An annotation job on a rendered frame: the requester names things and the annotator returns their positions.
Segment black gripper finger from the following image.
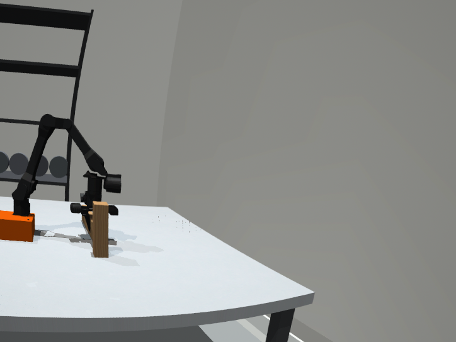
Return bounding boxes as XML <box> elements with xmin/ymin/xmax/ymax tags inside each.
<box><xmin>81</xmin><ymin>212</ymin><xmax>91</xmax><ymax>231</ymax></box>

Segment brown wooden post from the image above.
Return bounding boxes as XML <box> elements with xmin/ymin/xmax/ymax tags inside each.
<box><xmin>92</xmin><ymin>202</ymin><xmax>109</xmax><ymax>258</ymax></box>

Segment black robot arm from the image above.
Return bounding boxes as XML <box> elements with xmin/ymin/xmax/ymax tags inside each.
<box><xmin>12</xmin><ymin>114</ymin><xmax>122</xmax><ymax>217</ymax></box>

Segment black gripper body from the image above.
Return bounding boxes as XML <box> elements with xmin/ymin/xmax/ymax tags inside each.
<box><xmin>70</xmin><ymin>190</ymin><xmax>118</xmax><ymax>215</ymax></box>

